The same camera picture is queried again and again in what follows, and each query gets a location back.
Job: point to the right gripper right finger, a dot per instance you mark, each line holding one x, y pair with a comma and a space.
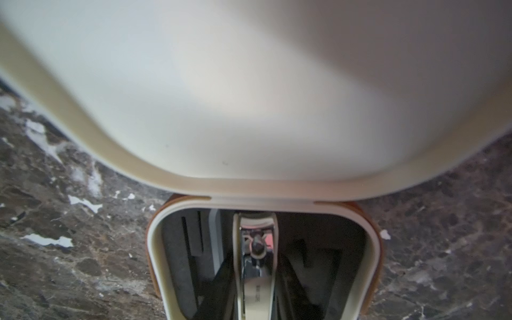
292, 300

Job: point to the cream clipper case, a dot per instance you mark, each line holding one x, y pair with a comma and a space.
294, 106

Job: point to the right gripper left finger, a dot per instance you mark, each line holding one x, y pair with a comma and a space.
219, 303

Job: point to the cream large nail clipper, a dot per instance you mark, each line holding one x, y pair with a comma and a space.
255, 258

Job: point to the silver nail file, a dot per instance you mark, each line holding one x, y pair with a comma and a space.
216, 240

